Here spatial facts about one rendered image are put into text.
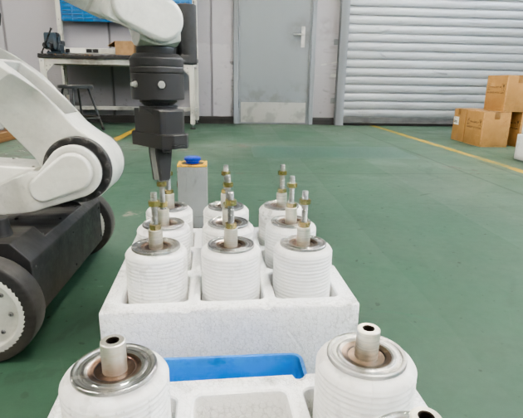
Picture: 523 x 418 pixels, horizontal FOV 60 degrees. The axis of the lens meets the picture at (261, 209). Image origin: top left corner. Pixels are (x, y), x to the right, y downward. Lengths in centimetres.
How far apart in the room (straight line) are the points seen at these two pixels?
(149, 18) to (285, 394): 56
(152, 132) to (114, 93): 520
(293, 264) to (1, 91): 69
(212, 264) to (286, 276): 12
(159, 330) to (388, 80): 555
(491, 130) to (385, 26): 226
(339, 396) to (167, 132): 50
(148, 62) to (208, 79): 505
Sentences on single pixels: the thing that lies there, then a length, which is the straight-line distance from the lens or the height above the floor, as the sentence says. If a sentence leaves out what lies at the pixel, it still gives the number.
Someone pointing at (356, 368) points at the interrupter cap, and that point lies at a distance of 45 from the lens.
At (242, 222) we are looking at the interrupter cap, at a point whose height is 25.
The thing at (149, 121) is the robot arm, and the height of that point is 44.
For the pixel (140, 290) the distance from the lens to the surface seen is 72.
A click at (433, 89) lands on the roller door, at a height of 45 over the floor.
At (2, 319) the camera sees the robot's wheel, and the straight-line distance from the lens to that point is 96.
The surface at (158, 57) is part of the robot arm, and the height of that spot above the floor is 54.
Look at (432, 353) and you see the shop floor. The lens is 98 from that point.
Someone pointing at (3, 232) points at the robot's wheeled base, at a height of 22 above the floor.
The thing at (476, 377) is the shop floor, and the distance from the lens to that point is 95.
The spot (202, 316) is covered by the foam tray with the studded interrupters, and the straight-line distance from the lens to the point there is 69.
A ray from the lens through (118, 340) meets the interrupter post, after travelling 44.
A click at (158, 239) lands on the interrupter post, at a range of 72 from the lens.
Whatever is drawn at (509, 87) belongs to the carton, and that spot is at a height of 50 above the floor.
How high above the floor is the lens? 50
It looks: 16 degrees down
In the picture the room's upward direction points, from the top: 1 degrees clockwise
